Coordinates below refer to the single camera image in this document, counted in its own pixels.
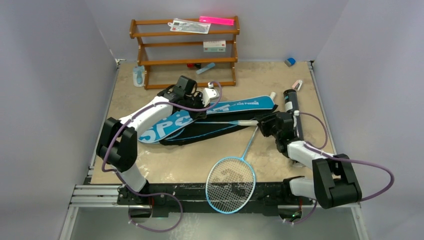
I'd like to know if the blue white packaged item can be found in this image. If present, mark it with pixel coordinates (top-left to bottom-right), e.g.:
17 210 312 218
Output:
132 65 145 88

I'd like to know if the black shuttlecock tube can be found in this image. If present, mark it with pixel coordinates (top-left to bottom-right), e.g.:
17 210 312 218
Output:
283 89 304 140

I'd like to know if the blue racket bag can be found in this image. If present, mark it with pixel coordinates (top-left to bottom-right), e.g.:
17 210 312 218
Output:
138 95 278 146

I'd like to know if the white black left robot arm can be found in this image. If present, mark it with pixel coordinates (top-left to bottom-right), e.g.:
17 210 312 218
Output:
96 75 206 205

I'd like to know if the white plastic package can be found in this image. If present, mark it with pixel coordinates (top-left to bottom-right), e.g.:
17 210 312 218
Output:
167 18 211 35

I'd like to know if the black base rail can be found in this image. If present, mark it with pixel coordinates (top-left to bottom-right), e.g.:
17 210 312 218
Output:
117 181 313 218

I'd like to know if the wooden shelf rack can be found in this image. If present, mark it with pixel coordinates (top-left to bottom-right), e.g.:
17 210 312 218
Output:
129 15 240 90

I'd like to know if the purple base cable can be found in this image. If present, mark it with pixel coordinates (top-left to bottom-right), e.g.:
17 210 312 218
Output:
115 172 184 233

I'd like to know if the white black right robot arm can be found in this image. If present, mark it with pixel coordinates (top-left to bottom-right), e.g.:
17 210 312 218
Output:
255 111 362 209

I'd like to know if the pink white small clip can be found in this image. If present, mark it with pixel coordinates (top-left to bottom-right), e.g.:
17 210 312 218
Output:
291 79 303 91

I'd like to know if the blue racket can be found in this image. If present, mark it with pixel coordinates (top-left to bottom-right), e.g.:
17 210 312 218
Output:
205 127 259 214
195 120 259 126

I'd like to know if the pink ruler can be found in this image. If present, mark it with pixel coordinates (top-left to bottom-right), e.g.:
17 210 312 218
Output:
199 16 235 26

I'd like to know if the blue white eraser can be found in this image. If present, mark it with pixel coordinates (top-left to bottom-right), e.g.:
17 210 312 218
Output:
284 57 296 67

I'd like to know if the red black stamp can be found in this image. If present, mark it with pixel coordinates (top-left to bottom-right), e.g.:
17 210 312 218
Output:
186 63 202 69

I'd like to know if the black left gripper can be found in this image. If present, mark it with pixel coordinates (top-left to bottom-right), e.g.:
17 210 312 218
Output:
183 92 210 121

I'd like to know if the white green small box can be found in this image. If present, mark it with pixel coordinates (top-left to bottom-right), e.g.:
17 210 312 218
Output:
203 40 227 53

